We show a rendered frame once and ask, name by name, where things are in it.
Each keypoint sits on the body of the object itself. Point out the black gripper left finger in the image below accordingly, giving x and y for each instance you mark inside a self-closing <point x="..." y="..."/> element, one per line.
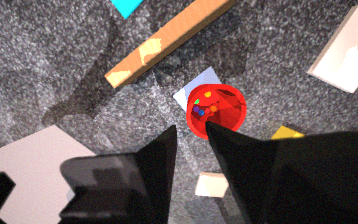
<point x="149" y="171"/>

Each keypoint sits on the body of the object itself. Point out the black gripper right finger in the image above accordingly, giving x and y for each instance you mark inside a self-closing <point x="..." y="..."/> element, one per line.
<point x="252" y="167"/>

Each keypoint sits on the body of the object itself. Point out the red cup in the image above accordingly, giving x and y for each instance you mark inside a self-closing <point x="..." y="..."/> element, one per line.
<point x="230" y="113"/>

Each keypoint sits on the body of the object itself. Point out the beige flat block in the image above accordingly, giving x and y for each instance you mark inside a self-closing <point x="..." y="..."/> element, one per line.
<point x="211" y="184"/>

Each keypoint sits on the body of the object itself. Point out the yellow rectangular block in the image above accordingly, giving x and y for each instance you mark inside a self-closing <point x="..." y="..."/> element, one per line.
<point x="285" y="132"/>

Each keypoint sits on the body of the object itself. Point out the light wooden plank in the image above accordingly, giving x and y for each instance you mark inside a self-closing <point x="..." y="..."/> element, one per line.
<point x="176" y="32"/>

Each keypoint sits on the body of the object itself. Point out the white flat pad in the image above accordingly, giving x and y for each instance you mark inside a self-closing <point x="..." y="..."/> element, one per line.
<point x="337" y="64"/>

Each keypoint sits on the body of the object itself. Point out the orange marble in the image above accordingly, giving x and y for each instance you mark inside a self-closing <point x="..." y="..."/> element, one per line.
<point x="213" y="108"/>

